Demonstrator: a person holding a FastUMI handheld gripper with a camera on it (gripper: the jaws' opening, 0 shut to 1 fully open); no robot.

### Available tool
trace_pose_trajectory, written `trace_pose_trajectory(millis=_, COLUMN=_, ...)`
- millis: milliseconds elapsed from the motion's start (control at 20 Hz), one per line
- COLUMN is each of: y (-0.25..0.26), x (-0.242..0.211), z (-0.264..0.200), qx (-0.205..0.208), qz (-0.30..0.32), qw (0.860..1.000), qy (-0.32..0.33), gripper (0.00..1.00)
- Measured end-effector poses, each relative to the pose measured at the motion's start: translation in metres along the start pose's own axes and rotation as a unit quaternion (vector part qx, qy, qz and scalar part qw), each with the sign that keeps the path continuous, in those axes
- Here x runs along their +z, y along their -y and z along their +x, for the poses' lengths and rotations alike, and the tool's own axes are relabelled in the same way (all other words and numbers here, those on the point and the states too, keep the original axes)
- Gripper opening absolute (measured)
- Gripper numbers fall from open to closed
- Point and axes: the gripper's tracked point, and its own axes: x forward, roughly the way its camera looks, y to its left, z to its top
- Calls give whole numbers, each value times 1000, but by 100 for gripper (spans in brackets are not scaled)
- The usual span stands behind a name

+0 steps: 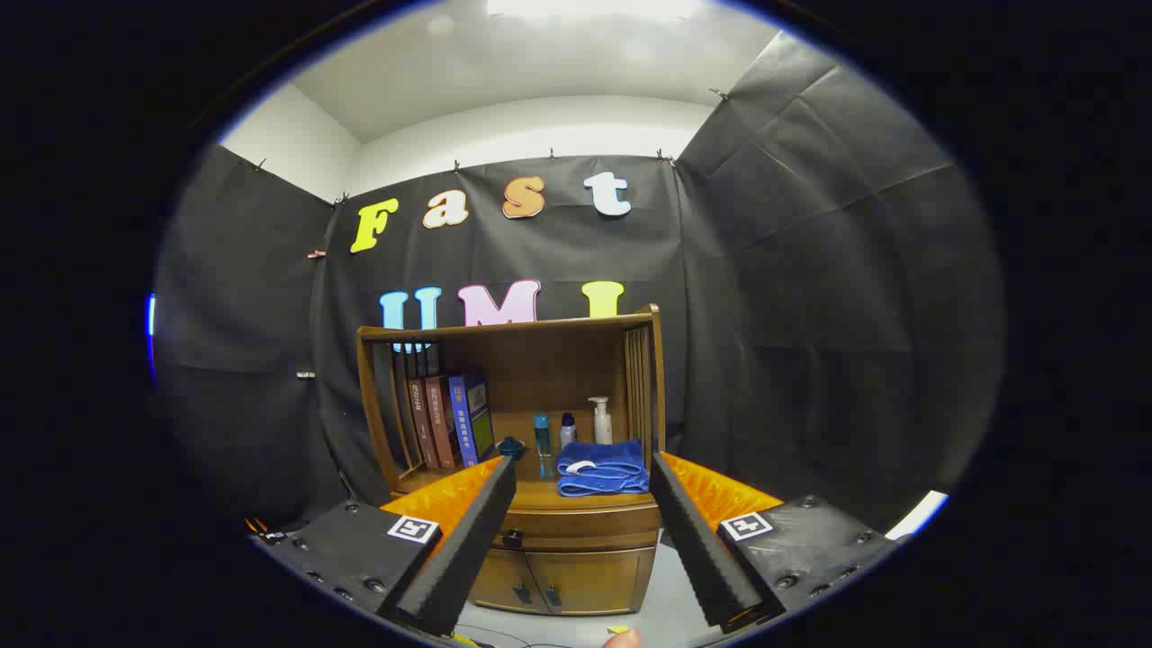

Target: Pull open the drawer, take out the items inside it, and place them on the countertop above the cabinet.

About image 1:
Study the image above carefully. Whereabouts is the wooden cabinet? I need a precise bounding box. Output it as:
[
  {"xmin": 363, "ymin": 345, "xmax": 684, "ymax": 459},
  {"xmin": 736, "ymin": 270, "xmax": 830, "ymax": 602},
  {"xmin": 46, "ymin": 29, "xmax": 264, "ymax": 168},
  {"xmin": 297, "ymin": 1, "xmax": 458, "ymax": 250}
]
[{"xmin": 355, "ymin": 304, "xmax": 667, "ymax": 617}]

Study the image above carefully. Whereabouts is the dark brown book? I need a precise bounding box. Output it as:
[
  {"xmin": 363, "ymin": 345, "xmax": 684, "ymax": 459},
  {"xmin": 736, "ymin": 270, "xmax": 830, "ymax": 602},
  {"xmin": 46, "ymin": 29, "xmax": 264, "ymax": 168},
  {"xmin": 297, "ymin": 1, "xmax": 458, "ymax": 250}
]
[{"xmin": 407, "ymin": 379, "xmax": 440, "ymax": 470}]

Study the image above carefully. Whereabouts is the folded blue towel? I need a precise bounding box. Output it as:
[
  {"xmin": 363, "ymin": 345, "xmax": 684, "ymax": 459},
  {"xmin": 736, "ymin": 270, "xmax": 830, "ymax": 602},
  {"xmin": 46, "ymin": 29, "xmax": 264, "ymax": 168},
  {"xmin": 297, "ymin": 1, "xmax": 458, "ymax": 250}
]
[{"xmin": 556, "ymin": 439, "xmax": 651, "ymax": 497}]

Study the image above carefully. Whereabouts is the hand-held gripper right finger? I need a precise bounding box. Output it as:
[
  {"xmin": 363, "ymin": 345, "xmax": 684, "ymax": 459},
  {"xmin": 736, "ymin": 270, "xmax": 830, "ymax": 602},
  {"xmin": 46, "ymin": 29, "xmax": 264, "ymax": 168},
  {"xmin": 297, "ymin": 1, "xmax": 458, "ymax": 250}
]
[{"xmin": 650, "ymin": 452, "xmax": 910, "ymax": 631}]

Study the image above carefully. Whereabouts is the wooden drawer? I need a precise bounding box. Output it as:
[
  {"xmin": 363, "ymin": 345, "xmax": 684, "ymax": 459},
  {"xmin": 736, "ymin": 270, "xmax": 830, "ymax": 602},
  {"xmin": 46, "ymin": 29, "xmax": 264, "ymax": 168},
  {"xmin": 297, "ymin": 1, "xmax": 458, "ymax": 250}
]
[{"xmin": 490, "ymin": 504, "xmax": 662, "ymax": 552}]

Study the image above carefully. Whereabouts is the blue book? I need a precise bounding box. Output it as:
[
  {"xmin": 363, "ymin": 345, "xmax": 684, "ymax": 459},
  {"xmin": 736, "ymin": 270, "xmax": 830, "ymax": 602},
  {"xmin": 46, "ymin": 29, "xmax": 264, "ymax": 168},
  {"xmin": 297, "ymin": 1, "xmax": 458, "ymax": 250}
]
[{"xmin": 447, "ymin": 374, "xmax": 497, "ymax": 469}]

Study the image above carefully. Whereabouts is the ceiling light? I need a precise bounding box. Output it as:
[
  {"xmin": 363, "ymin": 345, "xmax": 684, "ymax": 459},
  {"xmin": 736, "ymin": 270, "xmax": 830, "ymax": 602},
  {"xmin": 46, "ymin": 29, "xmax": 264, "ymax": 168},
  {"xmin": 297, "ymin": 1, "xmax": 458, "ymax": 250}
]
[{"xmin": 486, "ymin": 0, "xmax": 705, "ymax": 21}]

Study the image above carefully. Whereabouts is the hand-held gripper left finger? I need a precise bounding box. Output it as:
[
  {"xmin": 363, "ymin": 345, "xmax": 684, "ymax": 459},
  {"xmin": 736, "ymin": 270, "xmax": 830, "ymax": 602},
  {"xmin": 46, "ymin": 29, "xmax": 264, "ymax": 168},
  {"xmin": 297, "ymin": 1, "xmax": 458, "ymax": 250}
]
[{"xmin": 250, "ymin": 456, "xmax": 518, "ymax": 638}]

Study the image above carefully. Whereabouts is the black backdrop cloth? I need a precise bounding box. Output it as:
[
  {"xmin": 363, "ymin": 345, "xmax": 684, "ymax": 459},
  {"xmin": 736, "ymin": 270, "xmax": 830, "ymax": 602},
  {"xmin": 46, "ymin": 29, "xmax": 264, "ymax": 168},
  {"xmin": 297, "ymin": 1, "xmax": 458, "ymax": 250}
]
[{"xmin": 153, "ymin": 31, "xmax": 1004, "ymax": 541}]

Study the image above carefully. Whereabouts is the wooden cabinet door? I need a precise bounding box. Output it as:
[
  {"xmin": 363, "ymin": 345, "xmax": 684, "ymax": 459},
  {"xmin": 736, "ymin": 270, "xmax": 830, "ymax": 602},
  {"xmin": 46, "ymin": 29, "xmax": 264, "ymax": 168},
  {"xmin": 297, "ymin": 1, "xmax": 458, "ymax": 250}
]
[
  {"xmin": 470, "ymin": 549, "xmax": 544, "ymax": 615},
  {"xmin": 531, "ymin": 545, "xmax": 656, "ymax": 616}
]

